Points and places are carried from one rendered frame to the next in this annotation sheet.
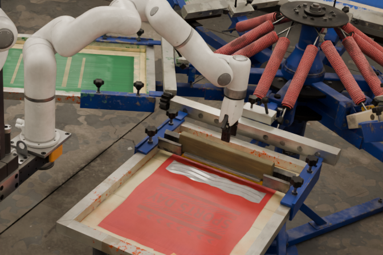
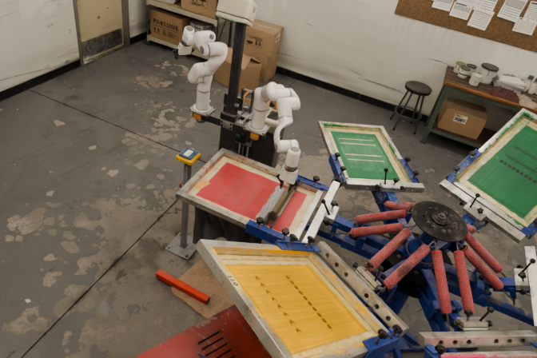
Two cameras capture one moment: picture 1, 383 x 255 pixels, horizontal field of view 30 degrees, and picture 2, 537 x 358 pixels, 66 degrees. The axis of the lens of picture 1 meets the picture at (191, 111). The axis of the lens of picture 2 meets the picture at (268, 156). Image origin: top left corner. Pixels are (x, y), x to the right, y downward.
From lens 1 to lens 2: 2.75 m
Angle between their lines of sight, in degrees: 69
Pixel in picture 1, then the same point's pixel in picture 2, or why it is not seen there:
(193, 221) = (235, 191)
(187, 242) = (218, 188)
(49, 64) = (256, 93)
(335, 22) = (428, 228)
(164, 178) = (269, 184)
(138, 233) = (223, 173)
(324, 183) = not seen: outside the picture
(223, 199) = (256, 204)
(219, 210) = (245, 201)
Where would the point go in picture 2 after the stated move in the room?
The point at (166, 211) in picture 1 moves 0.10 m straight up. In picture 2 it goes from (241, 183) to (243, 171)
